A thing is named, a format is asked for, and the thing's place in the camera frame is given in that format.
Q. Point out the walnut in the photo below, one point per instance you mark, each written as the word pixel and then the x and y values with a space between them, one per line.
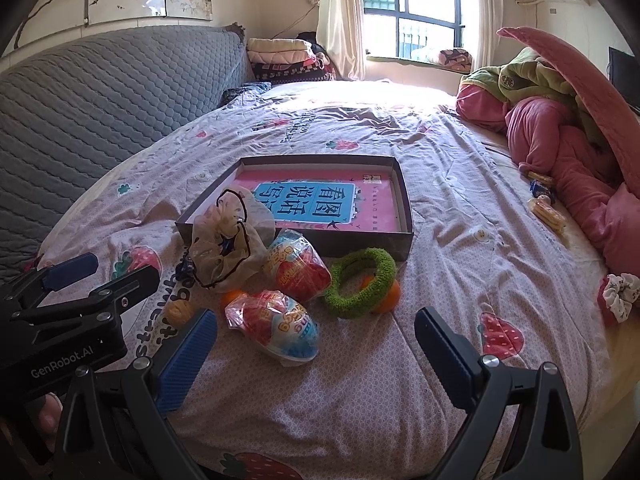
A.
pixel 178 313

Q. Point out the cream curtain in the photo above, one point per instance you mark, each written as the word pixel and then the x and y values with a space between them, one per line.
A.
pixel 487 5
pixel 340 20

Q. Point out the cardboard box tray pink bottom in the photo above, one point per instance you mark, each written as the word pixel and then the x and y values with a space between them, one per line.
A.
pixel 380 195

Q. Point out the pink fleece blanket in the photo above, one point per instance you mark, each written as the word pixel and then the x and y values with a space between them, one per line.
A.
pixel 550 135

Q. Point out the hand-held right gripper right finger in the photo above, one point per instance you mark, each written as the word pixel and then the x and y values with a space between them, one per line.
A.
pixel 445 355

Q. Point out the orange mandarin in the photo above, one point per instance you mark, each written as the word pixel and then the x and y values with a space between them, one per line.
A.
pixel 234 299
pixel 391 299

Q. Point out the black television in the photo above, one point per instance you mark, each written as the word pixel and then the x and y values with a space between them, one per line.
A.
pixel 625 77

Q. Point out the dark cloth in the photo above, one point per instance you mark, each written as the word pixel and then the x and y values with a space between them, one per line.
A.
pixel 310 40

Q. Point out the white floral scrunchie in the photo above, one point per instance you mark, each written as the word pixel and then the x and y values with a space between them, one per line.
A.
pixel 620 295

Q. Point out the dark patterned folded blanket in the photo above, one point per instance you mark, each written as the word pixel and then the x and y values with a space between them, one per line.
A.
pixel 290 72

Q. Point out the toy egg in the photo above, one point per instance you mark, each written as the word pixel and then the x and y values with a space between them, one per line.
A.
pixel 300 270
pixel 275 325

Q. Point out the beige organza scrunchie black trim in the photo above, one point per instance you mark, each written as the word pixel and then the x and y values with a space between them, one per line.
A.
pixel 220 250

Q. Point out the person's left hand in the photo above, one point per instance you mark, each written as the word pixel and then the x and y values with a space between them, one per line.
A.
pixel 47 412

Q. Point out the window with black frame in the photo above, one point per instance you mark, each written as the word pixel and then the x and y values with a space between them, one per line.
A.
pixel 415 10

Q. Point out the long yellow snack packet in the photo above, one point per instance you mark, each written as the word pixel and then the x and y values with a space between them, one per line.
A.
pixel 547 214

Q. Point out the floral folded blanket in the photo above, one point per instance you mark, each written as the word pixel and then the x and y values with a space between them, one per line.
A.
pixel 452 59

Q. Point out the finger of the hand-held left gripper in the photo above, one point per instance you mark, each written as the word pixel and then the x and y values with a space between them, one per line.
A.
pixel 130 287
pixel 70 270

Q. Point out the green fleece blanket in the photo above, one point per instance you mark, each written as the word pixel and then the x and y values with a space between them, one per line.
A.
pixel 530 80

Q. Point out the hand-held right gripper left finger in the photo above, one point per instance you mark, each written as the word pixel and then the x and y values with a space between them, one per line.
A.
pixel 185 355

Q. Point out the pink quilted blanket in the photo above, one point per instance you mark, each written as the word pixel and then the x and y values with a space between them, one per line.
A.
pixel 600 90

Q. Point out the grey quilted headboard cover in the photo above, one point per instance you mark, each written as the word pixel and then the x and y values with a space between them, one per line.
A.
pixel 100 110

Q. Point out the small yellow snack packet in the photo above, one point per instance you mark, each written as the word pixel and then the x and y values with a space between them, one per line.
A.
pixel 541 178

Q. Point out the strawberry printed bed sheet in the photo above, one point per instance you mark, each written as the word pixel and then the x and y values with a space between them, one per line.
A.
pixel 450 270

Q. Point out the cream folded blanket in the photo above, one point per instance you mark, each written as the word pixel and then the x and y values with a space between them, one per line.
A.
pixel 275 50

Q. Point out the small blue snack packet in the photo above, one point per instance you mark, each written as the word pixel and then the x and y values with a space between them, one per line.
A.
pixel 542 191

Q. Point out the dark blue patterned pillow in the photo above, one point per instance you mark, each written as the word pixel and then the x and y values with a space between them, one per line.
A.
pixel 247 91

